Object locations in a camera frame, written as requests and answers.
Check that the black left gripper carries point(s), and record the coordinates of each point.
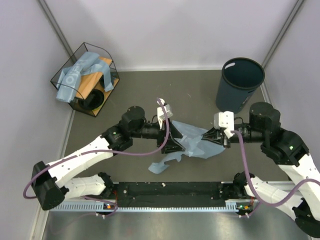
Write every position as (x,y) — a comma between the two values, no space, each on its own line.
(171,145)

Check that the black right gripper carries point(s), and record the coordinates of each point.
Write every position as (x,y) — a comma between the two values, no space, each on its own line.
(217,136)

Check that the dark blue trash bin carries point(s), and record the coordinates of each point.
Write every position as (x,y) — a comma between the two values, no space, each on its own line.
(240,78)

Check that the light blue printed trash bag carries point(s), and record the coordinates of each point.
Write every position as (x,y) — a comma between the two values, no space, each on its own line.
(76,80)

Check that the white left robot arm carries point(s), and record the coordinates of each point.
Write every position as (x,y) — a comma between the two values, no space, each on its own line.
(55,182)

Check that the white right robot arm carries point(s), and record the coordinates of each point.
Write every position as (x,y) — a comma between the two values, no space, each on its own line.
(287,150)

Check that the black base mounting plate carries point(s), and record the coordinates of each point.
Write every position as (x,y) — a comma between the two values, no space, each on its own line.
(174,194)

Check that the black bowl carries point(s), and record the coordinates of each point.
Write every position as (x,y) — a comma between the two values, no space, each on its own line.
(93,101)

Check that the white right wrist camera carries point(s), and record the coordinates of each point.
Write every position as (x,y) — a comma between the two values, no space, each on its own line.
(224,121)

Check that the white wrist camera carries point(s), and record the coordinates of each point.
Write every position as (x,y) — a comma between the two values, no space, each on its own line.
(224,121)
(164,110)

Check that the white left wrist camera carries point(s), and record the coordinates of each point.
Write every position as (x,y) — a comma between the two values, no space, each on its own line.
(164,110)

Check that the black wire shelf rack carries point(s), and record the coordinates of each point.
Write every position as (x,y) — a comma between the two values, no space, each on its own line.
(99,84)

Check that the aluminium frame rail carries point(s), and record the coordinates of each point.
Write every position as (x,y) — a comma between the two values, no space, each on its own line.
(102,197)

